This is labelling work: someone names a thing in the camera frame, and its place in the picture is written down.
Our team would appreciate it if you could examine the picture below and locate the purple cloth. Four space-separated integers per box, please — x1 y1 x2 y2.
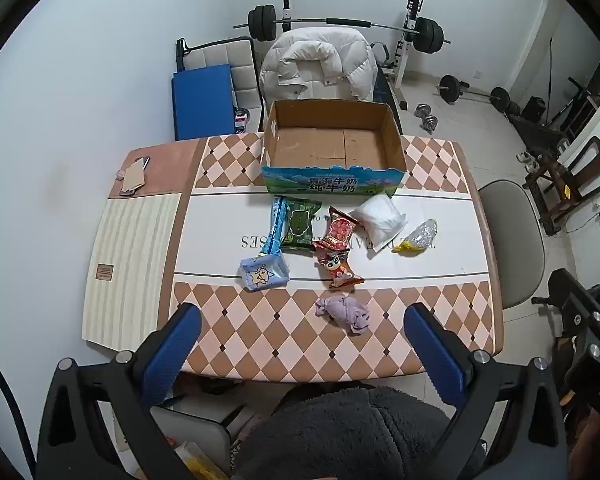
315 295 371 336

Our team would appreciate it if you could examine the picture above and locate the cartoon print snack packet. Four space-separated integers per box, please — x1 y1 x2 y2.
316 250 365 289

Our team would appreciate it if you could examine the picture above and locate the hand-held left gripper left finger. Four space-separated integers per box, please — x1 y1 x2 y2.
39 302 203 480

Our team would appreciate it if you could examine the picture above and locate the brown wooden chair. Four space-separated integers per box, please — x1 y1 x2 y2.
522 136 600 236

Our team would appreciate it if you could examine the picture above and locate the white barbell rack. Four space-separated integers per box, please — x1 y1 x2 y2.
279 0 426 92

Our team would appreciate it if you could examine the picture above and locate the black thin pole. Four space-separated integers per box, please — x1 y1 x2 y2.
546 35 556 111

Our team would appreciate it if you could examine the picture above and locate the white plastic bag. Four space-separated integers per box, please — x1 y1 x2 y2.
352 194 409 256

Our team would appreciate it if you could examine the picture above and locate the small floor barbell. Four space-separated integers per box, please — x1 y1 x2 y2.
437 75 511 111

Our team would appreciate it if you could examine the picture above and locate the barbell with black plates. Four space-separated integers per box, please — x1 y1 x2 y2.
233 5 452 56

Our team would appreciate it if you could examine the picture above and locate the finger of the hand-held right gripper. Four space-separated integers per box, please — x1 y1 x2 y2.
549 268 600 333

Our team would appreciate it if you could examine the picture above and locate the brown cardboard piece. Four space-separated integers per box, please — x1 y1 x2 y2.
119 156 151 197

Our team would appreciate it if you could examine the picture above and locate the beige padded folding chair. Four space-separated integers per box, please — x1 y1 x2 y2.
175 36 262 111

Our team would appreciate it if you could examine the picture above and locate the long blue packet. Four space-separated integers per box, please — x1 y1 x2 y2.
261 196 287 256

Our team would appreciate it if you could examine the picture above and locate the red snack packet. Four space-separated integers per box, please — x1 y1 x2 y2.
314 206 359 252

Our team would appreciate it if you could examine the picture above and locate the green wet wipes packet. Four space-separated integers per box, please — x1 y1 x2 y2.
280 199 323 253

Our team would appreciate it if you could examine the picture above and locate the blue star snack packet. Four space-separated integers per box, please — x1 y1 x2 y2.
238 252 290 292

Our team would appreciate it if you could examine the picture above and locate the checked tablecloth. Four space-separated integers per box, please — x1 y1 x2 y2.
82 134 503 380

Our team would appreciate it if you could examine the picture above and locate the black weight bench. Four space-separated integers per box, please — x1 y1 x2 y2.
370 42 405 111

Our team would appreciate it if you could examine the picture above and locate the black low platform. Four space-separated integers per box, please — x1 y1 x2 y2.
505 110 571 158

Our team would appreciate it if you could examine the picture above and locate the black speaker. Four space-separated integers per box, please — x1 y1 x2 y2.
522 96 547 122

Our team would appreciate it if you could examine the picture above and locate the grey fleece garment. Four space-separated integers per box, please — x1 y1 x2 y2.
232 385 486 480

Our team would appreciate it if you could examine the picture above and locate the silver yellow packet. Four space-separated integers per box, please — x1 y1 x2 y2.
392 218 439 255

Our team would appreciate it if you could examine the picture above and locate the white puffer jacket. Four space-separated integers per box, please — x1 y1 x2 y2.
259 29 378 111

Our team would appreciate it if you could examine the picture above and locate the cardboard box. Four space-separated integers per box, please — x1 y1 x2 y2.
260 99 407 198

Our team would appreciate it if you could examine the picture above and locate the blue folded mat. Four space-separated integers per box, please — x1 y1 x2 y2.
172 63 238 142

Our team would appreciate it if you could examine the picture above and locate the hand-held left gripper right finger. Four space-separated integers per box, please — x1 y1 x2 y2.
404 302 568 480

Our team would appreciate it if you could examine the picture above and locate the beige round chair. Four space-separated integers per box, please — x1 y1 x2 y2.
477 180 548 311

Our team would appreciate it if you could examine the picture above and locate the black scooter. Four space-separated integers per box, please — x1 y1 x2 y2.
545 76 595 127

